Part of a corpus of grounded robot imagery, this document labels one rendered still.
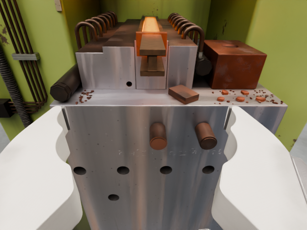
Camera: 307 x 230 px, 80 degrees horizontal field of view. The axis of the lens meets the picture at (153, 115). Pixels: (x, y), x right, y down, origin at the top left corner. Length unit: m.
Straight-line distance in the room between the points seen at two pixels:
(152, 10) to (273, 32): 0.44
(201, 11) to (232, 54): 0.48
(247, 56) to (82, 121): 0.30
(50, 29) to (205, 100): 0.37
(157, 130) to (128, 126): 0.05
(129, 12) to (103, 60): 0.48
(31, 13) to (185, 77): 0.35
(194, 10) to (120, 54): 0.53
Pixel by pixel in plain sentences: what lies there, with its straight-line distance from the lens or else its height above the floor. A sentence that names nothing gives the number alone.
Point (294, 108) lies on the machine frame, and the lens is 0.67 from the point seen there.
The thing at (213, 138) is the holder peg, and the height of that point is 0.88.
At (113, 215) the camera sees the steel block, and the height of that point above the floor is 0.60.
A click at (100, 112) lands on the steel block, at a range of 0.31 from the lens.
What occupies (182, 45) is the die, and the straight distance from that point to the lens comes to 0.32.
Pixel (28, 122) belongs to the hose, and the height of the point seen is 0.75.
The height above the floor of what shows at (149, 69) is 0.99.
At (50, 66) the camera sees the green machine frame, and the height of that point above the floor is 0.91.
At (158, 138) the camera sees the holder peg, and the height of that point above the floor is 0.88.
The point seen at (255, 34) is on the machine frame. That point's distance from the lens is 0.52.
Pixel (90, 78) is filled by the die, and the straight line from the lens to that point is 0.35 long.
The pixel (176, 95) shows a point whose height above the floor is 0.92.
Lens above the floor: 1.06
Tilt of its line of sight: 33 degrees down
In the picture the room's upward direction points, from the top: 1 degrees clockwise
